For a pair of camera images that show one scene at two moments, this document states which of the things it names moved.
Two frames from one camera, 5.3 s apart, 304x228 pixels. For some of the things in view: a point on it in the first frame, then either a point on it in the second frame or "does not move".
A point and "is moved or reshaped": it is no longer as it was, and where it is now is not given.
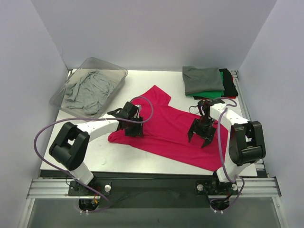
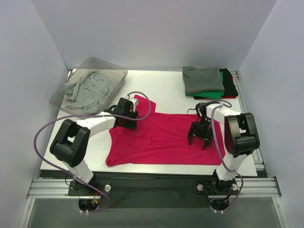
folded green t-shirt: [208, 94] does not move
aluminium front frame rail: [59, 188] does not move
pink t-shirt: [165, 130] is moved or reshaped
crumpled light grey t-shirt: [89, 90] does not move
